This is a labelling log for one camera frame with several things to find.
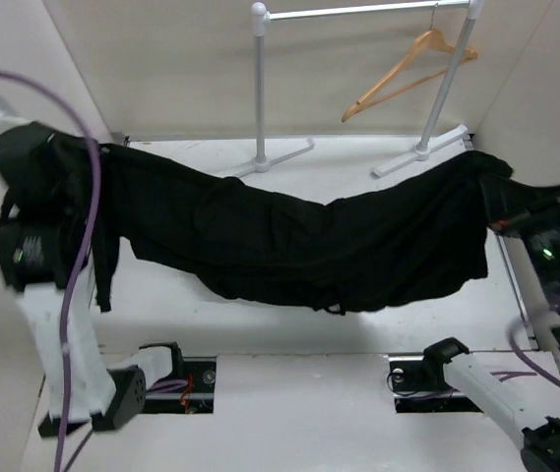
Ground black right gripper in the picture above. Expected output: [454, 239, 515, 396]
[476, 166, 560, 308]

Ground black trousers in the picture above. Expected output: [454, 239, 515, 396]
[47, 132, 515, 316]

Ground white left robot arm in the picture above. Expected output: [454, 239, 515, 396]
[0, 119, 186, 438]

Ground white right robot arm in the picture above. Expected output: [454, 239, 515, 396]
[420, 176, 560, 471]

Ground wooden clothes hanger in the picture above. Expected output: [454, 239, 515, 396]
[338, 2, 468, 124]

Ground white clothes rack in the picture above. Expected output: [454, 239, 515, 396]
[224, 0, 486, 179]

